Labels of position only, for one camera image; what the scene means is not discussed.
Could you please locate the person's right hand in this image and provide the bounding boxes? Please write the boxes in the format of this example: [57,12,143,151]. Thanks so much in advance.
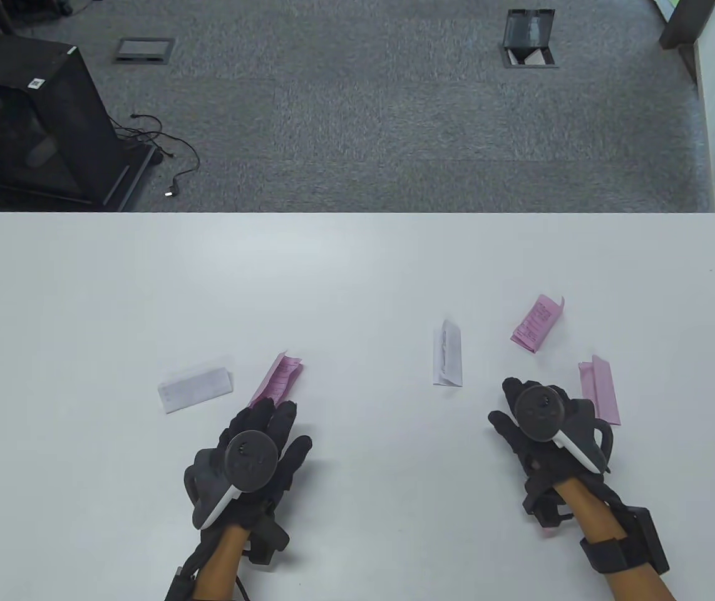
[488,377,624,505]

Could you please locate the person's left hand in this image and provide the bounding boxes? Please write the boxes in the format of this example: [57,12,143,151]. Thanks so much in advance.
[183,401,313,567]

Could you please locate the pink paper invoice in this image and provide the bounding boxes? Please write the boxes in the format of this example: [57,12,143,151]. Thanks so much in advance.
[578,354,621,426]
[510,294,565,355]
[249,352,305,411]

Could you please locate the white paper invoice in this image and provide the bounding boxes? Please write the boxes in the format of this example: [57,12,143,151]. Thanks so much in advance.
[431,318,466,388]
[157,357,234,415]

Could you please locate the person's left forearm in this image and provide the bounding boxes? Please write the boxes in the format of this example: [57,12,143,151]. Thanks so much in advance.
[195,526,252,601]

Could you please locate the person's right forearm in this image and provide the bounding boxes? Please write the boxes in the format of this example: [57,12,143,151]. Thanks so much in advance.
[552,479,677,601]

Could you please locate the black white left hand controller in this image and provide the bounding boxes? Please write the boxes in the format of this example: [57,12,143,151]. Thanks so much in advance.
[183,431,280,530]

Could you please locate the black white hand controller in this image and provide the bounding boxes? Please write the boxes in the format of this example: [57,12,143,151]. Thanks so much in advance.
[183,431,280,530]
[511,385,615,475]

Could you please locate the black white right hand controller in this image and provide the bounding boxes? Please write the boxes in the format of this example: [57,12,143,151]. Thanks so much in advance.
[511,385,615,475]

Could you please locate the black equipment cabinet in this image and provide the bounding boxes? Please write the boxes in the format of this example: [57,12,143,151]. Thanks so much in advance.
[0,28,157,212]

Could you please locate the closed grey floor box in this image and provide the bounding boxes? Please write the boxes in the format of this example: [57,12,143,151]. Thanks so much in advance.
[113,37,177,65]

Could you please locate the open grey floor box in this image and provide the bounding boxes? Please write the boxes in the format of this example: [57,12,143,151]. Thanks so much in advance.
[498,8,560,69]

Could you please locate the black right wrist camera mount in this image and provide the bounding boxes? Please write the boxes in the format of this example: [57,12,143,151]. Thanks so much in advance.
[523,482,574,537]

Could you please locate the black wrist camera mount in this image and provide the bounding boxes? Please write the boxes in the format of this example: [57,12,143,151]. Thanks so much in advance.
[248,520,291,569]
[523,482,574,537]

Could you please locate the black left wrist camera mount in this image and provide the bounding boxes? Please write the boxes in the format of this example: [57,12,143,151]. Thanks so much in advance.
[248,520,291,569]

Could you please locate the black right wrist strap box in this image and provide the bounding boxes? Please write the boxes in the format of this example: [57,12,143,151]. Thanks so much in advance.
[579,507,671,575]

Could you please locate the black wrist strap box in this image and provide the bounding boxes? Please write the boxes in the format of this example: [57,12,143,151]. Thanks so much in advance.
[167,567,198,601]
[579,507,671,575]

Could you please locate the black left wrist strap box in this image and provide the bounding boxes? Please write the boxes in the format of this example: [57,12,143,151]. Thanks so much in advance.
[167,567,198,601]

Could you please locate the black floor cable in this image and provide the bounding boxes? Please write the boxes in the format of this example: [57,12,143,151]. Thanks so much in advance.
[113,113,202,200]

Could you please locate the dark grey post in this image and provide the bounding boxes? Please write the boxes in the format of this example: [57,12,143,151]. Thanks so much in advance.
[658,0,715,51]

